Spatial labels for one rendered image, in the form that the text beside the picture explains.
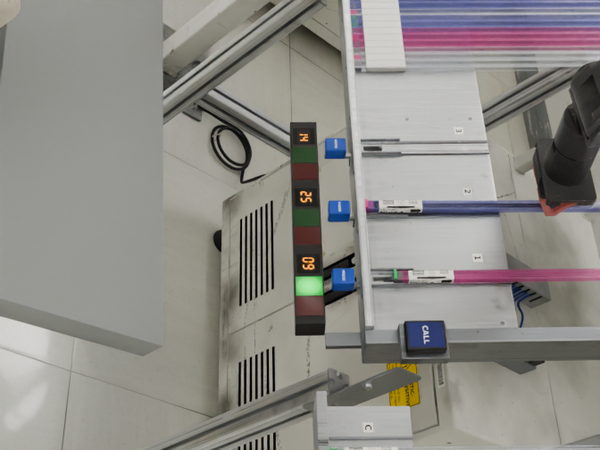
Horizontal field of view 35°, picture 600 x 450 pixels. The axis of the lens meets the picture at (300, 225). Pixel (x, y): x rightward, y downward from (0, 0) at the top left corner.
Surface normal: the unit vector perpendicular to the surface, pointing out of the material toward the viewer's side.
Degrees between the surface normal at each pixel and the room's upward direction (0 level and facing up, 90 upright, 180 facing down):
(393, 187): 44
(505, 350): 90
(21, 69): 0
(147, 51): 0
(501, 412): 0
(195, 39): 90
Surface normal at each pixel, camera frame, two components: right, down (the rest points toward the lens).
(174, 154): 0.71, -0.40
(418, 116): 0.02, -0.55
